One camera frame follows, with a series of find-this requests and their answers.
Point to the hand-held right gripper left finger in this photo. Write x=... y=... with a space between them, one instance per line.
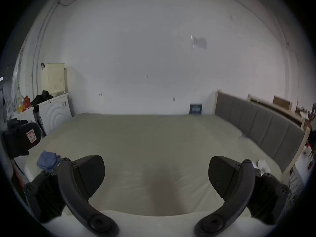
x=74 y=196

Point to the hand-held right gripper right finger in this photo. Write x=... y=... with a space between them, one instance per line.
x=240 y=194

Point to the white crumpled cloth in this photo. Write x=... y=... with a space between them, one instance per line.
x=263 y=165

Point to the blue bunched garment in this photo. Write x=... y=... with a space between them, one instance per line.
x=47 y=160

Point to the grey padded headboard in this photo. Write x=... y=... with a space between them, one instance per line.
x=266 y=125

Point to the white washing machine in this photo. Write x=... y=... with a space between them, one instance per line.
x=56 y=112

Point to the bed with beige sheet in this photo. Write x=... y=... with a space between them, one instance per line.
x=153 y=142

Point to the small blue box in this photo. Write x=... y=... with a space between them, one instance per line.
x=195 y=109

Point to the black cloth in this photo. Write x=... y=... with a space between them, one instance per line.
x=42 y=97

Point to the cream laundry basket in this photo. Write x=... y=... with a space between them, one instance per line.
x=55 y=79

